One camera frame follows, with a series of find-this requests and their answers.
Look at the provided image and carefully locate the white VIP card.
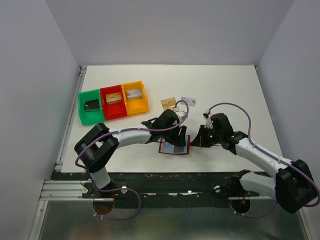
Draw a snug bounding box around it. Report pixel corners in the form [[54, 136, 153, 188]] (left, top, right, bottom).
[[181, 97, 196, 107]]

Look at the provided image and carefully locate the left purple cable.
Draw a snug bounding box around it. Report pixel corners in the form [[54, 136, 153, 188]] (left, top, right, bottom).
[[74, 99, 190, 221]]

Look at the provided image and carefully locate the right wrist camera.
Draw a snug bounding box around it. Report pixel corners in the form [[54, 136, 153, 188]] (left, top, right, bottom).
[[203, 109, 214, 129]]

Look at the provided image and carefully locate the gold VIP card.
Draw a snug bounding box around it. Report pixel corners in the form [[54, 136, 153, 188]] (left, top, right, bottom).
[[163, 105, 180, 112], [160, 97, 177, 108]]

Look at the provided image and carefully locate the yellow plastic bin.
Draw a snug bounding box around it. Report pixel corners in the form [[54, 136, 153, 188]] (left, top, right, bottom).
[[121, 80, 149, 116]]

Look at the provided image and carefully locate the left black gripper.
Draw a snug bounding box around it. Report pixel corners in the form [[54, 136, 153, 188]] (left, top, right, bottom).
[[161, 122, 187, 148]]

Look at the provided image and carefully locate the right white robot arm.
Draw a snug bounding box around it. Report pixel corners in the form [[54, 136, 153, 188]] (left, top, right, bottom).
[[191, 113, 319, 214]]

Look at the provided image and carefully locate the gold card stack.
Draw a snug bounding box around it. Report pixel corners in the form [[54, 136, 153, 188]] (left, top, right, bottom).
[[105, 92, 122, 104]]

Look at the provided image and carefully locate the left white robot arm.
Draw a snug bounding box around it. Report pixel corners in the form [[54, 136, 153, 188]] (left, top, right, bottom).
[[74, 109, 188, 198]]

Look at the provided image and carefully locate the green plastic bin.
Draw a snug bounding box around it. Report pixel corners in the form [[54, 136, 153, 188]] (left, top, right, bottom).
[[77, 89, 105, 126]]

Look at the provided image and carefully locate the red leather card holder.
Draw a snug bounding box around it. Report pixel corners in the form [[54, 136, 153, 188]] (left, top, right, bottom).
[[158, 135, 190, 156]]

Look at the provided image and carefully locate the black card stack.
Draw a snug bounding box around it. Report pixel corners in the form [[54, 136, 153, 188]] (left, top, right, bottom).
[[83, 99, 100, 112]]

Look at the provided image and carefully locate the red plastic bin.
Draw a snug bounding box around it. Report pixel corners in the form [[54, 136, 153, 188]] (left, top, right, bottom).
[[100, 84, 127, 121]]

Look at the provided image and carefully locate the aluminium frame rail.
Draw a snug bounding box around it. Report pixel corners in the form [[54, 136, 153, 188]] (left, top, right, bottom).
[[39, 66, 89, 202]]

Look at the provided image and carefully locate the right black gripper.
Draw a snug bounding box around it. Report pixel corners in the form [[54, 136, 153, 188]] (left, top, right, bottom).
[[191, 124, 223, 148]]

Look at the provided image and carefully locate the silver card stack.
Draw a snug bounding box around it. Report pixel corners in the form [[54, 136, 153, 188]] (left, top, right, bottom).
[[126, 88, 143, 101]]

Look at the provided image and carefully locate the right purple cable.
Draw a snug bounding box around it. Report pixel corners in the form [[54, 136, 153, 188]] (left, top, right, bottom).
[[207, 102, 320, 218]]

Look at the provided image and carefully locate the purple cable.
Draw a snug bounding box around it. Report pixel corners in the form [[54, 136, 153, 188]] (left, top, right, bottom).
[[207, 102, 320, 218], [74, 99, 190, 221]]

